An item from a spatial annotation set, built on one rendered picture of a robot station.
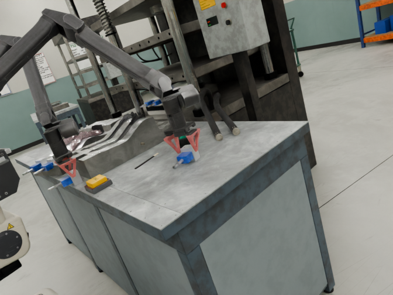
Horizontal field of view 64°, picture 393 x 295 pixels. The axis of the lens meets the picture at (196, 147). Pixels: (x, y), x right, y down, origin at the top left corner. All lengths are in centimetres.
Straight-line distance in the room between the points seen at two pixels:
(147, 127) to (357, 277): 117
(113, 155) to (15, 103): 727
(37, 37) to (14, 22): 751
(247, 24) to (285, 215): 90
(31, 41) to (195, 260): 88
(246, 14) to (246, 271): 112
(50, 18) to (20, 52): 16
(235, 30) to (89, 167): 93
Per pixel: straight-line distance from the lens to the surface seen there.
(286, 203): 121
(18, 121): 863
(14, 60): 122
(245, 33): 161
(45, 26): 126
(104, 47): 119
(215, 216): 95
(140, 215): 92
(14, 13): 880
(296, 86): 244
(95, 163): 138
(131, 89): 243
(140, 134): 146
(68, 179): 140
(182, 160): 111
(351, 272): 174
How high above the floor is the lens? 120
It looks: 18 degrees down
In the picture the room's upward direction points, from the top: 18 degrees counter-clockwise
